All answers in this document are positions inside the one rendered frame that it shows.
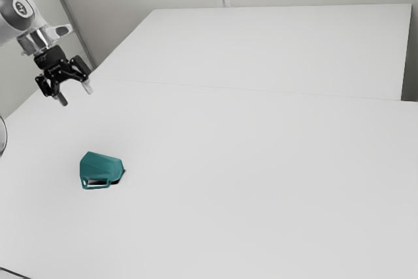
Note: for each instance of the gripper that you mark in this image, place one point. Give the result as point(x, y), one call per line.
point(52, 60)

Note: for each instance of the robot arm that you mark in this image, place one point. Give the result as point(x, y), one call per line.
point(16, 14)

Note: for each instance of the teal faceted mug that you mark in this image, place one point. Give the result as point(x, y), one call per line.
point(98, 169)

